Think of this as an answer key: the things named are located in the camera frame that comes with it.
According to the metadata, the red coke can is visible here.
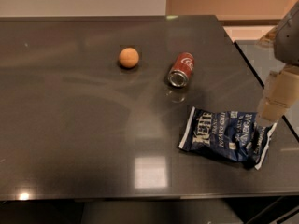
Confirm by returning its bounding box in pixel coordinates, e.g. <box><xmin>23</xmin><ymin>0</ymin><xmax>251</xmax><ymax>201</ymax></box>
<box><xmin>168</xmin><ymin>52</ymin><xmax>194</xmax><ymax>88</ymax></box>

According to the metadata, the blue potato chip bag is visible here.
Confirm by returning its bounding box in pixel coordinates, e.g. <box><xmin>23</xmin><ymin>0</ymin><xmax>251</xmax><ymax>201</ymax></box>
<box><xmin>178</xmin><ymin>107</ymin><xmax>277</xmax><ymax>170</ymax></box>

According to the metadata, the orange fruit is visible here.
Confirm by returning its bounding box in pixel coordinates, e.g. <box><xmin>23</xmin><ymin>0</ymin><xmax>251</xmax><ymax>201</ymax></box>
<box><xmin>119</xmin><ymin>48</ymin><xmax>139</xmax><ymax>68</ymax></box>

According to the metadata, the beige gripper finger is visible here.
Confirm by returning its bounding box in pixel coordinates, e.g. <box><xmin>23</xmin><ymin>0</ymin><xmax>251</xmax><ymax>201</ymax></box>
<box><xmin>256</xmin><ymin>64</ymin><xmax>299</xmax><ymax>122</ymax></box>
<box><xmin>258</xmin><ymin>26</ymin><xmax>278</xmax><ymax>47</ymax></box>

